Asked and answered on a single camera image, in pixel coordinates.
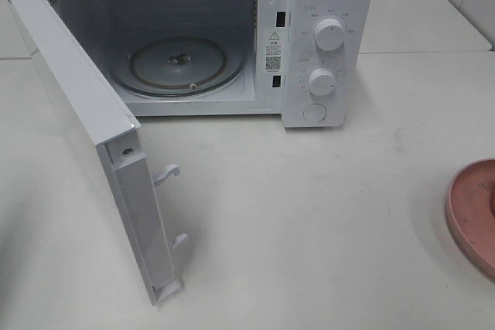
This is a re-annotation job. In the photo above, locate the round white door button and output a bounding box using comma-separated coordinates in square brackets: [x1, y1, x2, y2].
[303, 104, 326, 122]

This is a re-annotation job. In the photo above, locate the white timer knob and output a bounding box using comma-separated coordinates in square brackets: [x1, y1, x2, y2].
[308, 68, 336, 97]

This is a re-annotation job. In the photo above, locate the white microwave door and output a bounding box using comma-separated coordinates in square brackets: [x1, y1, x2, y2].
[7, 0, 189, 304]

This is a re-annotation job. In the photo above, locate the pink round plate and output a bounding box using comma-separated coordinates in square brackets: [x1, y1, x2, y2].
[445, 158, 494, 280]

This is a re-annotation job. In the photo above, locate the burger with lettuce and tomato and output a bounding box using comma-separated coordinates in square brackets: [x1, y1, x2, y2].
[490, 187, 495, 220]

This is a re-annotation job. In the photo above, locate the white warning label sticker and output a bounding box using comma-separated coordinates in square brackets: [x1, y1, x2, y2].
[262, 27, 287, 73]

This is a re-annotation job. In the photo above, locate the glass microwave turntable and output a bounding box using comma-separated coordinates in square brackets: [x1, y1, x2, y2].
[110, 36, 246, 98]

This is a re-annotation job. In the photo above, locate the white microwave oven body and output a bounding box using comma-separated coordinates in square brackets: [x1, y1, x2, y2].
[48, 0, 370, 128]

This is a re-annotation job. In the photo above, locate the white upper power knob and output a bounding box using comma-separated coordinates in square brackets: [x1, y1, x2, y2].
[313, 15, 346, 51]

